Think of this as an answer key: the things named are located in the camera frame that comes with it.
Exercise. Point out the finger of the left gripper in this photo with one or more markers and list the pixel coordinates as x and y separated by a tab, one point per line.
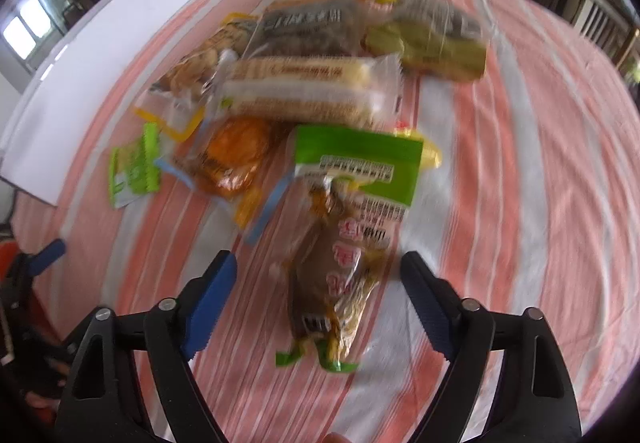
40	261

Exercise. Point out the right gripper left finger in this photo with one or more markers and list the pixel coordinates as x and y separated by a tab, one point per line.
103	399

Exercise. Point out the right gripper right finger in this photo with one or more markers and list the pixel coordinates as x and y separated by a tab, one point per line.
534	400

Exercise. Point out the small green snack packet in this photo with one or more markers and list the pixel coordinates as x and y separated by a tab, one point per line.
131	171

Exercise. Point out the orange chicken leg packet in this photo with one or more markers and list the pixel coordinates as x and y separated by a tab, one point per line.
241	162

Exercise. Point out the green-top brown pickle packet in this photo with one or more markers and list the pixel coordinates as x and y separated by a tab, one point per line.
360	186

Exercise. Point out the white cardboard box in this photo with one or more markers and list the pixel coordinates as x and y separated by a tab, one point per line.
53	115

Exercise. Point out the yellow-edged clear nut packet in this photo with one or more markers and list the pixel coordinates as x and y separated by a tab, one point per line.
177	101

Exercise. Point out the yellow red chip bag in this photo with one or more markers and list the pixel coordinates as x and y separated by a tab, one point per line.
431	156

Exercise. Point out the cream wafer roll packet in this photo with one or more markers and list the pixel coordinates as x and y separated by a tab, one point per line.
360	92

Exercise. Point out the dark grey snack bag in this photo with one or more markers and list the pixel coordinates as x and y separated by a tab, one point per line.
326	28

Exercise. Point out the green-gold snack bag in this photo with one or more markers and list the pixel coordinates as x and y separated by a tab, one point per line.
431	36

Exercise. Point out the dark wooden chair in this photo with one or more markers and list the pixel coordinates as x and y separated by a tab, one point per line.
608	25

